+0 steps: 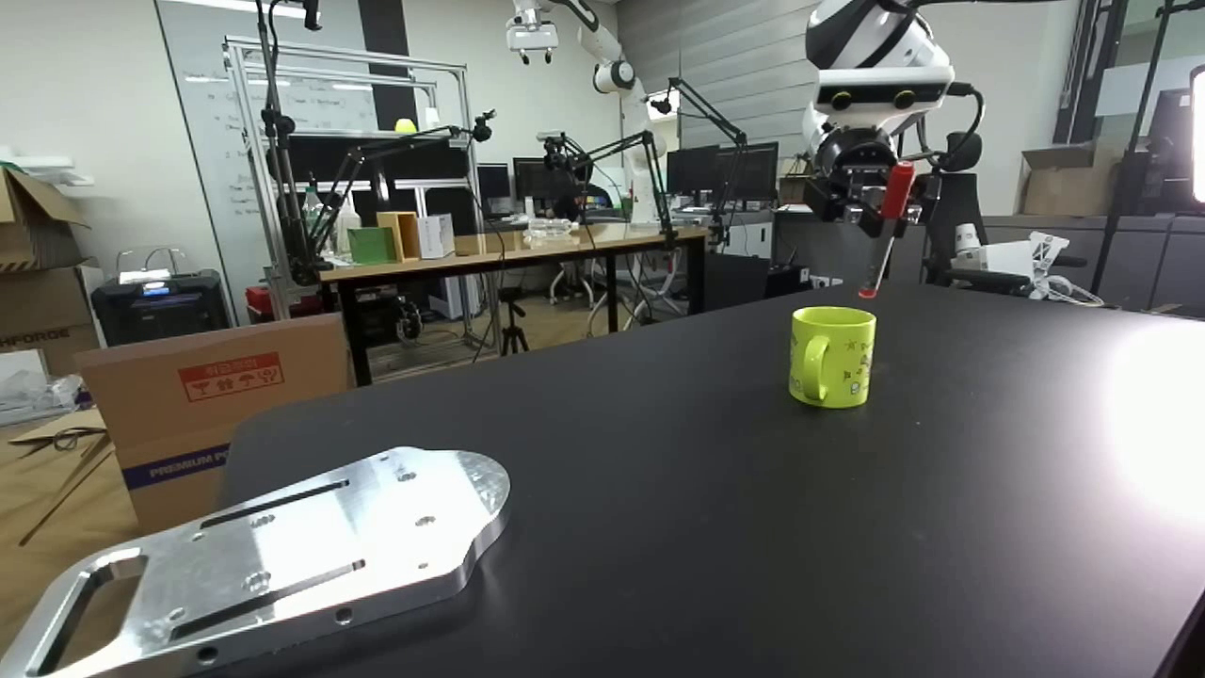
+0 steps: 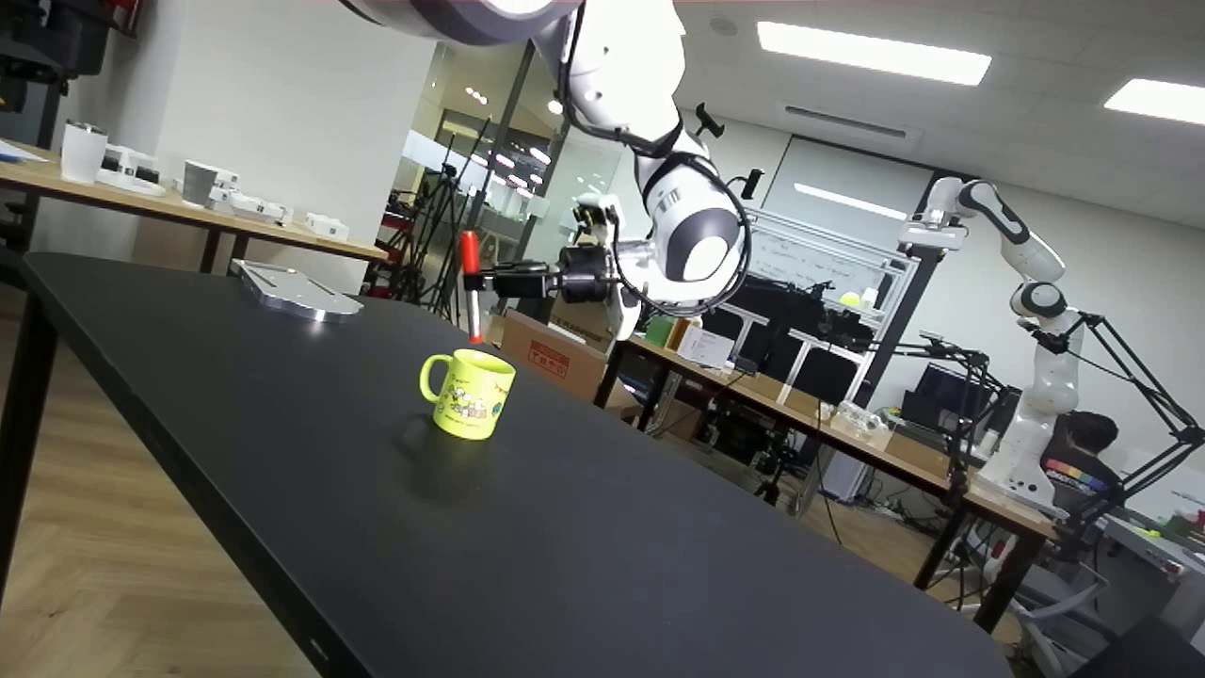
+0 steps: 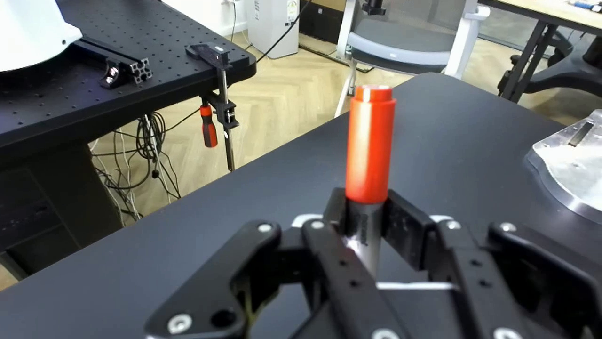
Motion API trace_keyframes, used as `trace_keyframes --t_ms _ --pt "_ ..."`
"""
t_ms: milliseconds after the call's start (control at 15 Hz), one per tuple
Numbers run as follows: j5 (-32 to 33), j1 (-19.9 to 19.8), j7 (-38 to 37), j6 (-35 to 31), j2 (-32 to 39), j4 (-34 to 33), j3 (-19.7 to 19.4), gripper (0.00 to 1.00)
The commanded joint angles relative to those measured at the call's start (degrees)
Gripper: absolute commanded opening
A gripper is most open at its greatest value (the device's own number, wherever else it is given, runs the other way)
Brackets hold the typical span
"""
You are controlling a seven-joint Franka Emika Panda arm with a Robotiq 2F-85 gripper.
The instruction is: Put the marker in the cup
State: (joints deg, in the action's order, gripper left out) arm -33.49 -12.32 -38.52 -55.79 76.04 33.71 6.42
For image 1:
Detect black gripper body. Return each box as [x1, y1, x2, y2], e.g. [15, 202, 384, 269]
[801, 119, 950, 217]

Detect red marker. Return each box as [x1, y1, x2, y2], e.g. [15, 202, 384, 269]
[856, 156, 924, 303]

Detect black office chair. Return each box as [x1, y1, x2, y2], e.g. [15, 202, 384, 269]
[919, 129, 989, 290]

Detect white plastic device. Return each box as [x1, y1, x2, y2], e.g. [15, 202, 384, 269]
[950, 220, 1107, 312]

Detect black computer monitor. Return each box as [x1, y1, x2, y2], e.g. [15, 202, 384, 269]
[663, 140, 782, 207]

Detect plain brown cardboard box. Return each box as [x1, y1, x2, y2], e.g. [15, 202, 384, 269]
[1018, 144, 1111, 217]

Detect yellow-green mug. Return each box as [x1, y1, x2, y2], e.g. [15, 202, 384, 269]
[782, 300, 881, 415]

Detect black light stand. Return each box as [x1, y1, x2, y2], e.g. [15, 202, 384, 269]
[1087, 0, 1205, 300]

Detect bright light panel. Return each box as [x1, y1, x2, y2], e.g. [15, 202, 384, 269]
[1185, 62, 1205, 207]

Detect white ceiling projector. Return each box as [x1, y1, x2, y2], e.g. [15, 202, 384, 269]
[503, 0, 565, 67]

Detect long wooden desk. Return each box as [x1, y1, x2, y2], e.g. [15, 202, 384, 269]
[316, 220, 710, 387]

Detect small black tripod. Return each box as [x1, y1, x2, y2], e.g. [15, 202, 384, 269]
[495, 284, 534, 360]

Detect white box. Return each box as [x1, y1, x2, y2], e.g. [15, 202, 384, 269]
[416, 210, 458, 264]

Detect wooden open box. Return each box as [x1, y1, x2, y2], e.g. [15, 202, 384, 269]
[374, 207, 424, 264]

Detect green box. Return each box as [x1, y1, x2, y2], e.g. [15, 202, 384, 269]
[348, 220, 400, 268]

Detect tall black tripod stand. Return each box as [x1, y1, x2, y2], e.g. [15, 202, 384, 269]
[254, 0, 331, 290]

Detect whiteboard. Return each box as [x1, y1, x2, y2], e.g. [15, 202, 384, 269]
[154, 0, 380, 303]

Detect aluminium mounting plate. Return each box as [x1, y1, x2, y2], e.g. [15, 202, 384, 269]
[0, 444, 517, 678]

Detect cardboard box with red label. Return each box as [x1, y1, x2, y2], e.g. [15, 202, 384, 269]
[75, 312, 357, 529]

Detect black printer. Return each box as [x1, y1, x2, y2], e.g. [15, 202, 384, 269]
[85, 268, 235, 350]

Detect open brown cardboard box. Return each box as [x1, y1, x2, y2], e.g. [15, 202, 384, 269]
[0, 160, 99, 350]

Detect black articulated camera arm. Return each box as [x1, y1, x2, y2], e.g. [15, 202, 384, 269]
[534, 123, 678, 236]

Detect metal frame rack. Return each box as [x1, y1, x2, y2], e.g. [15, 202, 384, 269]
[220, 30, 481, 254]

